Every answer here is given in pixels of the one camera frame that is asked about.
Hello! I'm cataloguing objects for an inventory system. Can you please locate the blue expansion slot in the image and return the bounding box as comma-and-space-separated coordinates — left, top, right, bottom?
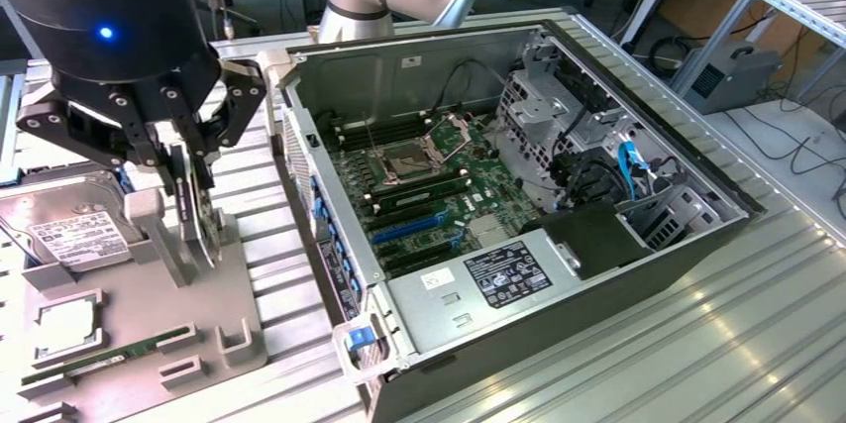
368, 216, 443, 246

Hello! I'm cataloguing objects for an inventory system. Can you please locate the CPU socket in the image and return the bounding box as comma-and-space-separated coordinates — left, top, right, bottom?
375, 145, 438, 184

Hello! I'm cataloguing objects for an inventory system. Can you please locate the black disk wire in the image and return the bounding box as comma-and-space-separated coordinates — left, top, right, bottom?
0, 222, 35, 265

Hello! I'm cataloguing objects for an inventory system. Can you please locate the black looped wire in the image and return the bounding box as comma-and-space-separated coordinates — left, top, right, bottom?
438, 58, 511, 115

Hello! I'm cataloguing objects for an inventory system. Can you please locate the silver perforated drive cage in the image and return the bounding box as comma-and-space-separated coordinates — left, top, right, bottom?
494, 68, 587, 211

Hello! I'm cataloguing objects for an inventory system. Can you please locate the green RAM stick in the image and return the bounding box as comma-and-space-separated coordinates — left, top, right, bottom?
23, 329, 192, 385
377, 188, 459, 210

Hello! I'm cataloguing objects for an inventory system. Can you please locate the blue disk caddy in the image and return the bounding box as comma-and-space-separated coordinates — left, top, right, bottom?
0, 162, 139, 196

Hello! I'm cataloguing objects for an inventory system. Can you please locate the grey equipment box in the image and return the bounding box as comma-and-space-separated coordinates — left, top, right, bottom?
671, 43, 786, 116

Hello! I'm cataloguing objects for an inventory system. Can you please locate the black expansion slot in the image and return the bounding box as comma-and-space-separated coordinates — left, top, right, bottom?
380, 240, 455, 265
387, 254, 462, 278

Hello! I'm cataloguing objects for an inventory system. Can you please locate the black plastic shroud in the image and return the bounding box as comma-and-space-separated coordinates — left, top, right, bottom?
518, 203, 654, 281

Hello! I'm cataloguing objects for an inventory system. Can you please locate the black wire bundle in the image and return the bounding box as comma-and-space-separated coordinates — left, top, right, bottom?
548, 151, 630, 207

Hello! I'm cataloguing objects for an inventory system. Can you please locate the silver hard disk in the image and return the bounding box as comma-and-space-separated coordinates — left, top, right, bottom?
0, 172, 144, 274

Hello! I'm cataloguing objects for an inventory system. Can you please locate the green motherboard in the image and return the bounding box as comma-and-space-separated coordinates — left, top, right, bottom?
316, 105, 550, 280

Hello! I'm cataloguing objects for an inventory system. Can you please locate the black RAM slot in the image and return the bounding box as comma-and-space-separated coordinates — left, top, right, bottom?
337, 114, 428, 139
341, 126, 432, 151
335, 108, 426, 133
360, 168, 464, 192
367, 179, 471, 204
339, 120, 430, 145
364, 174, 468, 198

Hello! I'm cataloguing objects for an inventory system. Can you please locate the open grey PC case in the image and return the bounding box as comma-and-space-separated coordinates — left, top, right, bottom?
253, 16, 768, 423

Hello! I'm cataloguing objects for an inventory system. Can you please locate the blue case release latch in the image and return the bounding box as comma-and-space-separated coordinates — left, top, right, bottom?
343, 326, 379, 351

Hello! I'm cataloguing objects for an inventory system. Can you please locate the silver disk bay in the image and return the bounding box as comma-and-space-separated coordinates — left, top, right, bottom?
614, 179, 752, 252

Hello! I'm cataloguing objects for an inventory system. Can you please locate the grey power supply unit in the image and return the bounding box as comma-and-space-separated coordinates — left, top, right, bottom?
384, 230, 587, 359

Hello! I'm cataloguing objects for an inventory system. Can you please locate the graphics card with metal bracket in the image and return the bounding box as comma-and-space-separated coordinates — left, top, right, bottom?
175, 144, 229, 271

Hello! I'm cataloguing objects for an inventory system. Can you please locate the grey parts rack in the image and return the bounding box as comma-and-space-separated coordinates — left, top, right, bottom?
11, 188, 272, 423

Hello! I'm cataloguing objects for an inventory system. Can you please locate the blue wire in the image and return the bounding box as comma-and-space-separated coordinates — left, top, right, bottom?
616, 139, 647, 204

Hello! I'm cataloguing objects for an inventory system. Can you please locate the silver CPU chip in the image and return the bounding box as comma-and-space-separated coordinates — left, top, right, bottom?
36, 301, 100, 360

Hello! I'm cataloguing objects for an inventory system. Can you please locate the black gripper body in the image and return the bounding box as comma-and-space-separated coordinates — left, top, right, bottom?
0, 0, 224, 92

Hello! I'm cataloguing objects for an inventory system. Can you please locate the silver chipset heatsink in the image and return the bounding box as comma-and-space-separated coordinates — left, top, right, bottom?
470, 217, 515, 249

